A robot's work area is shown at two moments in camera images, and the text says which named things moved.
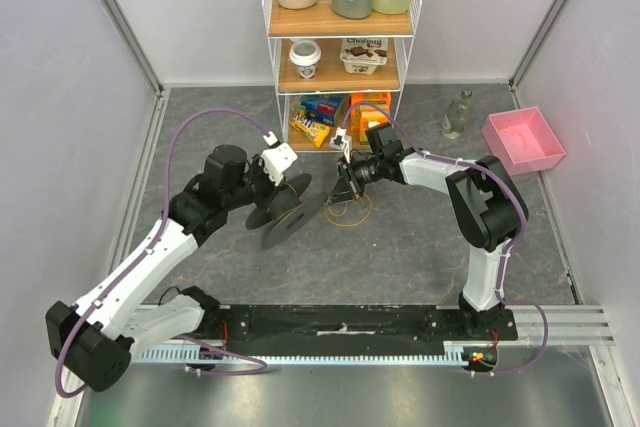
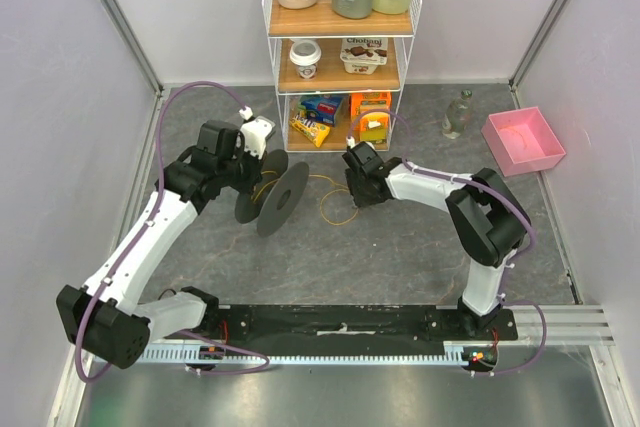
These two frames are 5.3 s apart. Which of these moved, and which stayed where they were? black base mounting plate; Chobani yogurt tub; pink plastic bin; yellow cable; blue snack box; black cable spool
Moved: black cable spool; yellow cable
Stayed: black base mounting plate; pink plastic bin; Chobani yogurt tub; blue snack box
